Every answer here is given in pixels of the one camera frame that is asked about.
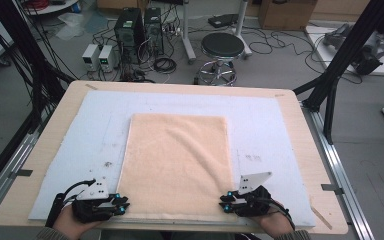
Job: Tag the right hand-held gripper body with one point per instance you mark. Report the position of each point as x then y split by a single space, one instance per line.
251 183

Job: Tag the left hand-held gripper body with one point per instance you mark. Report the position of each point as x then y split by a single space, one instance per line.
95 193

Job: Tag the peach towel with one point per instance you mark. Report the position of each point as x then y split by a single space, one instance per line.
176 166

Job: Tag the person's left hand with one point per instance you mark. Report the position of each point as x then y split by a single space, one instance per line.
66 223

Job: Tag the person's right hand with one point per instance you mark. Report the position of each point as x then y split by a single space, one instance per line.
276 223

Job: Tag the white grid mat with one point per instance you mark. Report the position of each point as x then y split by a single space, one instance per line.
263 133

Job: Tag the white power supply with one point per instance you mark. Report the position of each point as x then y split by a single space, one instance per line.
106 58
90 56

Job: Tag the black round stool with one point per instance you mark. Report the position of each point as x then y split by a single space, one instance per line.
222 45

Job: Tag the white base board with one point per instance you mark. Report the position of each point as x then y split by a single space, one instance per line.
320 50

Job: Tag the white stand leg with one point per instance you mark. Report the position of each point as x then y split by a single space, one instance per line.
187 33
241 26

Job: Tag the large black computer tower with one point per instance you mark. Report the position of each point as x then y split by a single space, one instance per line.
128 33

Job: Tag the flat black device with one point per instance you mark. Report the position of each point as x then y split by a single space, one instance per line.
223 20

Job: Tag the clear plastic sheet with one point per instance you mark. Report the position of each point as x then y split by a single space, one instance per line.
70 26

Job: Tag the slim black computer tower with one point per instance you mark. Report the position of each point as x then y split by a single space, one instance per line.
153 33

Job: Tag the cardboard box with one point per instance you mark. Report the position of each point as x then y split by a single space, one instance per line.
286 15

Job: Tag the grey machine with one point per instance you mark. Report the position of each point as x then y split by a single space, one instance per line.
370 53

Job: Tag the white round table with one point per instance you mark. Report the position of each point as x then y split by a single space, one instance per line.
56 7

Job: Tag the metal table bracket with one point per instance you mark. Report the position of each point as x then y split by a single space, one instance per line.
331 188
21 172

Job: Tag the aluminium rail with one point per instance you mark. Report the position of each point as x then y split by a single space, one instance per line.
340 173
10 166

